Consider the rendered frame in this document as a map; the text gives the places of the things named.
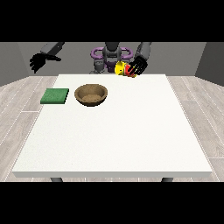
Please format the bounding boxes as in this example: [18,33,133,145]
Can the yellow cup with melon print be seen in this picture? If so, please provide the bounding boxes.
[114,60,138,79]

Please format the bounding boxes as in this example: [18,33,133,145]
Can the grey robot trunk purple rings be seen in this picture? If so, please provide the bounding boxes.
[88,42,135,75]

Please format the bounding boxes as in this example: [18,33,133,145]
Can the green square pad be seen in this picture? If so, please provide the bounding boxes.
[39,87,70,105]

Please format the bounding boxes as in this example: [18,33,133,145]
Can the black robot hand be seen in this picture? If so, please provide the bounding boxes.
[128,55,149,77]
[29,52,62,74]

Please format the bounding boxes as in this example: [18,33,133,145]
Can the brown wooden bowl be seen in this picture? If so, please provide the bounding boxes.
[73,83,109,108]

